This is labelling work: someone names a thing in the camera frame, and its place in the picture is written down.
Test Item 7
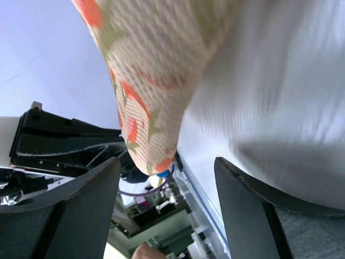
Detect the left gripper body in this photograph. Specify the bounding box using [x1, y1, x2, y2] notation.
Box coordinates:
[9, 101, 136, 178]

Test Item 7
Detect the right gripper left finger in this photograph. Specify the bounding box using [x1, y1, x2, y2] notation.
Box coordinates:
[1, 158, 121, 259]

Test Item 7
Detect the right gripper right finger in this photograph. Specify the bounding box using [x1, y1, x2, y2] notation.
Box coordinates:
[214, 157, 344, 258]

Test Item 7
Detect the floral pink laundry bag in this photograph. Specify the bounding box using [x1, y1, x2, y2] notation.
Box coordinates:
[73, 1, 239, 175]

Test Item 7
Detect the aluminium front rail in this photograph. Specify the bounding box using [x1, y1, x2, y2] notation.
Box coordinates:
[173, 154, 231, 258]

